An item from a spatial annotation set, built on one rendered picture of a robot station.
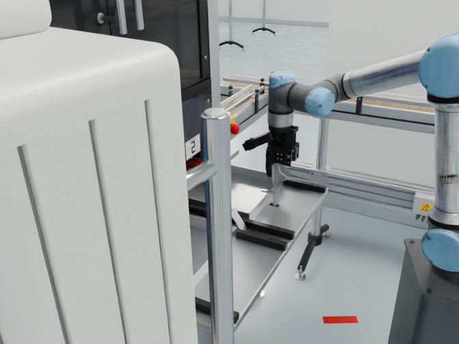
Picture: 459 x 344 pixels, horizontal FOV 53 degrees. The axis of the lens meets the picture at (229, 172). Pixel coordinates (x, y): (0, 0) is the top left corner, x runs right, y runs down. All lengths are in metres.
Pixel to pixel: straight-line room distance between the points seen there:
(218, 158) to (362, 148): 2.54
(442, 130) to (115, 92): 0.89
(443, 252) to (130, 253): 0.94
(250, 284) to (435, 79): 0.61
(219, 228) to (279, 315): 1.89
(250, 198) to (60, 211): 1.19
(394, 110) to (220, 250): 1.76
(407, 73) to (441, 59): 0.22
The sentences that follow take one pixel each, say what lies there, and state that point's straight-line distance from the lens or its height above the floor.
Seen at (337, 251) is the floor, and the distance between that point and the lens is 2.75.
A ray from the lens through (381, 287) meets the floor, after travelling 2.57.
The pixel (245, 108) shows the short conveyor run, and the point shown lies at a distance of 2.08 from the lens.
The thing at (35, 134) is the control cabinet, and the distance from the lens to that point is 0.26.
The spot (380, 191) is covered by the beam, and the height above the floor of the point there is 0.51.
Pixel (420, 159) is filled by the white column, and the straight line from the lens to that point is 2.89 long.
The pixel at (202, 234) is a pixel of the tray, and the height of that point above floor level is 0.88.
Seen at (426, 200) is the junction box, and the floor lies 0.54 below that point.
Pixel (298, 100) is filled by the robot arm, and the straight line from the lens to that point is 1.28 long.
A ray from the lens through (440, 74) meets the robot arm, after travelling 1.05.
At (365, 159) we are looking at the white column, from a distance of 2.95.
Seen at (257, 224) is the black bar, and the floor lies 0.90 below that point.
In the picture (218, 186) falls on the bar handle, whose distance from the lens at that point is 0.42.
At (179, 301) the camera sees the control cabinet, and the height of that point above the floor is 1.34.
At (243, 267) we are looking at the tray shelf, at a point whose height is 0.88.
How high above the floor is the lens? 1.61
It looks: 27 degrees down
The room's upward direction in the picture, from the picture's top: 1 degrees counter-clockwise
